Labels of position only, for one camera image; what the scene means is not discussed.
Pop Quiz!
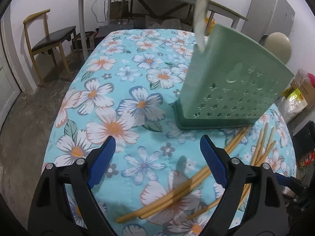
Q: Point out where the pink plastic bag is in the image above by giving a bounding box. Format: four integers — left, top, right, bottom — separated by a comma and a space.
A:
306, 72, 315, 89

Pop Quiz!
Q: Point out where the yellow plastic bag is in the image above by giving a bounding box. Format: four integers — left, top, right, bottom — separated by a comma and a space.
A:
203, 11, 215, 33

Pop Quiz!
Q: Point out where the black bin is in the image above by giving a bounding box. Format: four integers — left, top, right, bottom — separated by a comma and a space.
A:
292, 120, 315, 158

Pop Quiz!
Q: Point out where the red snack packet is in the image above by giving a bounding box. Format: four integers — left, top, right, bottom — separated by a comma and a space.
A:
298, 150, 315, 170

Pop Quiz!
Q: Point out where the floral blue blanket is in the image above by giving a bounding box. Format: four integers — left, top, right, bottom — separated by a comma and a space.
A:
41, 28, 297, 236

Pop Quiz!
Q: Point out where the grey refrigerator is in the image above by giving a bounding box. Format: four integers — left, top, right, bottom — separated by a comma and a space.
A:
240, 0, 296, 46

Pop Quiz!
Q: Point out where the white ceramic spoon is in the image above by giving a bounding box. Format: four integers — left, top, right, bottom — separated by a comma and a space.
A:
261, 32, 293, 64

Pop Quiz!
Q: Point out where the dark crate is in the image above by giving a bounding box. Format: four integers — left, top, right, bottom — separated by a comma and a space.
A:
71, 31, 100, 52

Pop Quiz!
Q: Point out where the metal spoon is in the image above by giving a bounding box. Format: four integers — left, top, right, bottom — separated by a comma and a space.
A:
193, 0, 210, 53

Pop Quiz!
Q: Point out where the green plastic utensil holder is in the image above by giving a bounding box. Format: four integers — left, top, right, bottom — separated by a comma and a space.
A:
171, 24, 295, 131

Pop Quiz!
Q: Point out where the yellow-green packet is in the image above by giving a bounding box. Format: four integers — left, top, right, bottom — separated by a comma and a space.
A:
282, 88, 308, 109

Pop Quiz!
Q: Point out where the white plastic bag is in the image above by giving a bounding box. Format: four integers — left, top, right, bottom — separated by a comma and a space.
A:
145, 15, 183, 30

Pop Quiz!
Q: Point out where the pile of bamboo chopsticks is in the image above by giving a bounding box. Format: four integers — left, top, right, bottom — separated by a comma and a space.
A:
116, 122, 277, 224

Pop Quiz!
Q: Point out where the open cardboard box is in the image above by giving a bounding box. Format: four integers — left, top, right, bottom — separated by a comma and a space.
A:
290, 69, 315, 109

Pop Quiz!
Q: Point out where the white door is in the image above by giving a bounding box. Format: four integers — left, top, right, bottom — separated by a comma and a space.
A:
0, 12, 24, 128

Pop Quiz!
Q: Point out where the clear plastic bag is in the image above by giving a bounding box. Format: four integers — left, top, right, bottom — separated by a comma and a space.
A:
278, 96, 303, 124

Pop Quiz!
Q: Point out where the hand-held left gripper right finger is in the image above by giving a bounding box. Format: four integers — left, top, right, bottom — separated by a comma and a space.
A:
200, 135, 289, 236

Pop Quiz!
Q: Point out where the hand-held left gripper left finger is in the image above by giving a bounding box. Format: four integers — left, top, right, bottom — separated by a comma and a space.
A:
28, 136, 117, 236

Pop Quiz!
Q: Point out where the wooden chair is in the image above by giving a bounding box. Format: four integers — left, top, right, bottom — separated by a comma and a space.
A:
23, 9, 77, 87

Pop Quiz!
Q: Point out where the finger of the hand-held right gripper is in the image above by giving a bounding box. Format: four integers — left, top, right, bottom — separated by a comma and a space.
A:
274, 172, 310, 202

